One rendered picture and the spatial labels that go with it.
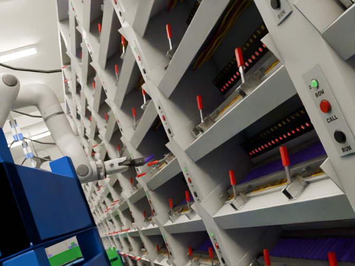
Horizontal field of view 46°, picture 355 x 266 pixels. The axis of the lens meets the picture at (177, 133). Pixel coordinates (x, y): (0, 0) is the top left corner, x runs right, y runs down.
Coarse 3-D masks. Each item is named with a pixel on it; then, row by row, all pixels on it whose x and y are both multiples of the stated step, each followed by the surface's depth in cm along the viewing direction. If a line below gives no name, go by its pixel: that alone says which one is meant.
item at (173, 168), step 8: (168, 144) 126; (168, 152) 189; (176, 160) 128; (168, 168) 141; (176, 168) 134; (144, 176) 183; (152, 176) 184; (160, 176) 156; (168, 176) 148; (152, 184) 175; (160, 184) 164
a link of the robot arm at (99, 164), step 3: (96, 162) 171; (99, 162) 171; (96, 165) 169; (99, 165) 169; (102, 165) 171; (99, 168) 169; (102, 168) 170; (99, 171) 169; (102, 171) 170; (99, 174) 169; (102, 174) 170; (99, 177) 170; (102, 177) 171
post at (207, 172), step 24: (120, 0) 124; (144, 48) 122; (168, 48) 124; (192, 72) 124; (216, 72) 126; (192, 96) 122; (216, 96) 124; (168, 120) 121; (192, 168) 116; (216, 168) 118; (192, 192) 123; (240, 240) 114
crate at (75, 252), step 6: (72, 246) 226; (78, 246) 209; (60, 252) 223; (66, 252) 206; (72, 252) 207; (78, 252) 209; (48, 258) 202; (54, 258) 203; (60, 258) 204; (66, 258) 205; (72, 258) 206; (54, 264) 202; (60, 264) 203
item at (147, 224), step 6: (150, 210) 250; (144, 216) 230; (150, 216) 238; (138, 222) 247; (144, 222) 247; (150, 222) 230; (156, 222) 189; (138, 228) 246; (144, 228) 235; (150, 228) 212; (156, 228) 196; (144, 234) 245; (150, 234) 227; (156, 234) 210
